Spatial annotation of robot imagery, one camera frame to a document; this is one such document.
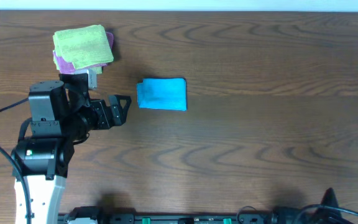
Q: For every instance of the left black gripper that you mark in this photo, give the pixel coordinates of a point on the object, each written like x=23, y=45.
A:
x=104, y=121

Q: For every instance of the blue cloth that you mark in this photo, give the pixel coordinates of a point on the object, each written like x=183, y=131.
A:
x=162, y=94

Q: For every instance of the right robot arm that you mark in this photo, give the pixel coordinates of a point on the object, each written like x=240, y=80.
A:
x=327, y=211

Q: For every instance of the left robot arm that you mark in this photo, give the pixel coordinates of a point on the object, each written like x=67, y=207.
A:
x=62, y=116

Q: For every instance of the bottom green folded towel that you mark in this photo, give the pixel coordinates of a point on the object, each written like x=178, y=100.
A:
x=68, y=68

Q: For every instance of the green folded towel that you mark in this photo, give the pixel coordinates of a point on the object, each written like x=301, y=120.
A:
x=68, y=68
x=83, y=47

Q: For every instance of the purple folded towel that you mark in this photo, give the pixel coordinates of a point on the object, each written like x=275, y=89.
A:
x=110, y=38

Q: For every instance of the top green folded towel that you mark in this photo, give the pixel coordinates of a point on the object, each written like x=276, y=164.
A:
x=83, y=47

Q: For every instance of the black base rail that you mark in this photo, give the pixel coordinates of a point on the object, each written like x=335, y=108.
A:
x=247, y=215

